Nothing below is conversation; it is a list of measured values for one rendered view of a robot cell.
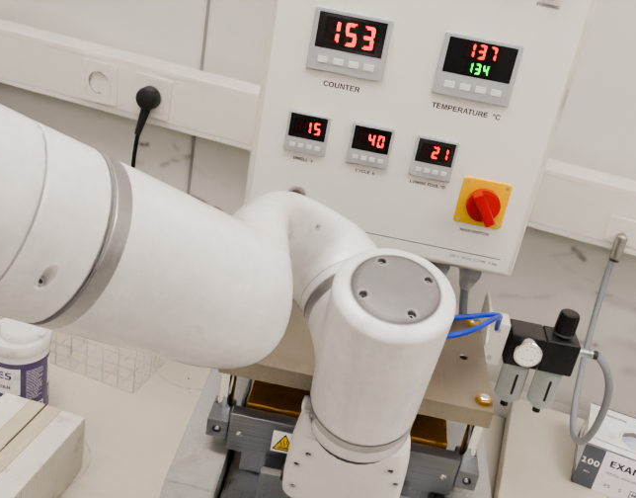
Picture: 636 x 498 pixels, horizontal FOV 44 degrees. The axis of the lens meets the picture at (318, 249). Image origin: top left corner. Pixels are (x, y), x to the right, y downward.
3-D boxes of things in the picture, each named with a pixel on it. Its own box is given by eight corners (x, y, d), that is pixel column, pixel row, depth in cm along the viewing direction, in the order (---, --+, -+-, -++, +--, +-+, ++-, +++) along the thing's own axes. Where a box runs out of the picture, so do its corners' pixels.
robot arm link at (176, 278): (-15, 149, 47) (313, 289, 68) (15, 362, 37) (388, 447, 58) (73, 38, 44) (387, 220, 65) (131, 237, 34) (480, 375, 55)
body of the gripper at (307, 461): (287, 441, 60) (276, 508, 68) (419, 468, 60) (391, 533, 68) (304, 363, 65) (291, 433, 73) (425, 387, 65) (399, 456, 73)
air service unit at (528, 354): (460, 385, 103) (489, 289, 97) (569, 408, 103) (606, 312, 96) (462, 409, 98) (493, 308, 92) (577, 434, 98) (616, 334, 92)
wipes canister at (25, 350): (12, 384, 122) (13, 302, 116) (61, 402, 121) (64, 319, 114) (-26, 416, 115) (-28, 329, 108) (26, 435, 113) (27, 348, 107)
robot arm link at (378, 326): (291, 359, 63) (334, 458, 57) (310, 243, 53) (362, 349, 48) (386, 336, 66) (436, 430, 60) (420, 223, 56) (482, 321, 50)
